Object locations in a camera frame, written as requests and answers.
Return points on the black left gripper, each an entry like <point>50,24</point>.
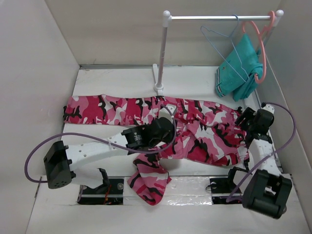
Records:
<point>170,136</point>

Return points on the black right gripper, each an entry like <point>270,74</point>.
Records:
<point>248,113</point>

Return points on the pink camouflage trousers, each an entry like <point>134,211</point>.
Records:
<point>196,130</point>

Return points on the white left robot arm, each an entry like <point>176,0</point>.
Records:
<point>63,162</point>

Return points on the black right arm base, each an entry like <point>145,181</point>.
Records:
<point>220,188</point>

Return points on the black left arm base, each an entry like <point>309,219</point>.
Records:
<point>104,195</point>

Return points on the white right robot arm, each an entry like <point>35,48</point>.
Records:
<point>268,191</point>

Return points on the pink plastic hanger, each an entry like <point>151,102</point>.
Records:
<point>261,50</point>

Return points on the white clothes rack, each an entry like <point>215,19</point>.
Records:
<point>188,60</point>

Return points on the teal garment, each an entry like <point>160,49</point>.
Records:
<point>227,82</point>

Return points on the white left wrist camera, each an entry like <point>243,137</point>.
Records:
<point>167,111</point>

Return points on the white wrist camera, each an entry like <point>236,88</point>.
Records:
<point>268,107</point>
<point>167,111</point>

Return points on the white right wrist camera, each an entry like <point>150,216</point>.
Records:
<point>268,107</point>

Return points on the blue wire hanger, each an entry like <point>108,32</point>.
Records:
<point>228,40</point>

